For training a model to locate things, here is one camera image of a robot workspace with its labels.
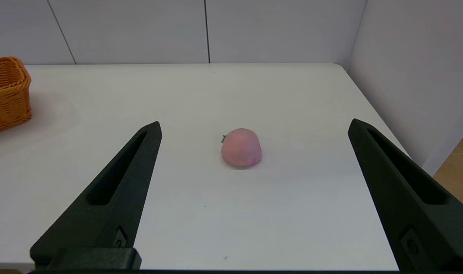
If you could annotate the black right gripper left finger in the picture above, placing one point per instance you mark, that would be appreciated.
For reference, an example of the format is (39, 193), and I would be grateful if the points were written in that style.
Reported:
(113, 213)

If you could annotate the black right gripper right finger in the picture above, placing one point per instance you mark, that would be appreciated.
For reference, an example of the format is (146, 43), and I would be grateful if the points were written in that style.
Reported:
(406, 205)

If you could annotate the pink peach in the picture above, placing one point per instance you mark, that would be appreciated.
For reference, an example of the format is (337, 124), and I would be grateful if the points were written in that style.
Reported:
(241, 148)

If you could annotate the orange wicker basket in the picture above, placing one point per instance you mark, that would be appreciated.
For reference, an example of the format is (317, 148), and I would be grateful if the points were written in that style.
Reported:
(7, 95)

